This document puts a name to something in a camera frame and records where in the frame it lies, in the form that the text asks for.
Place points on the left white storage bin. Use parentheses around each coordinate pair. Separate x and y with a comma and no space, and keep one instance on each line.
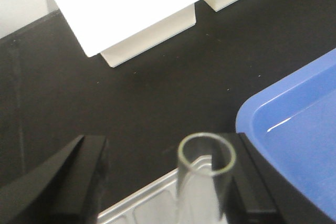
(122,29)

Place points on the clear glass test tube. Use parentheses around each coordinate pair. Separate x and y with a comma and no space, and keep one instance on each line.
(205,165)

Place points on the blue plastic tray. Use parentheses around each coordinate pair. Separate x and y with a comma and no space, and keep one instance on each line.
(290,126)

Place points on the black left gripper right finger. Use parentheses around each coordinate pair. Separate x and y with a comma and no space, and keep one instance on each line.
(260,194)

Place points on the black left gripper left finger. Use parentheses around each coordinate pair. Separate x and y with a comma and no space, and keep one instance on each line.
(66,188)

